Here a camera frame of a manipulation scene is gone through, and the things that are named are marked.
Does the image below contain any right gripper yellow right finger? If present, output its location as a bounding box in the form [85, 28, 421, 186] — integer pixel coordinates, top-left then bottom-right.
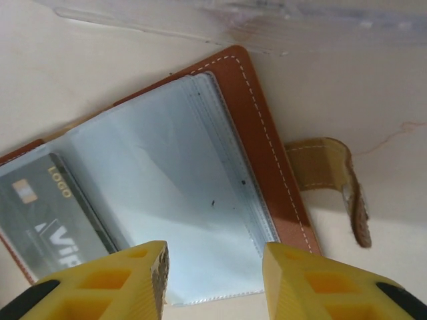
[262, 241, 427, 320]

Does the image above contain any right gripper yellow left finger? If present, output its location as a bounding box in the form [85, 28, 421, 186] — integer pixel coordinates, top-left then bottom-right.
[0, 240, 170, 320]

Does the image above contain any brown leather card holder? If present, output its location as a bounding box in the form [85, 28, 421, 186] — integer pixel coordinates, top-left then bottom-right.
[0, 45, 373, 306]

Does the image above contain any black VIP credit card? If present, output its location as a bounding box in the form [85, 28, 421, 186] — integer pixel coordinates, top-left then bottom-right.
[0, 153, 119, 276]

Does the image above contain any clear acrylic card stand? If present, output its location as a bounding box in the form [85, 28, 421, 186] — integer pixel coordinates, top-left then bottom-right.
[55, 0, 427, 57]

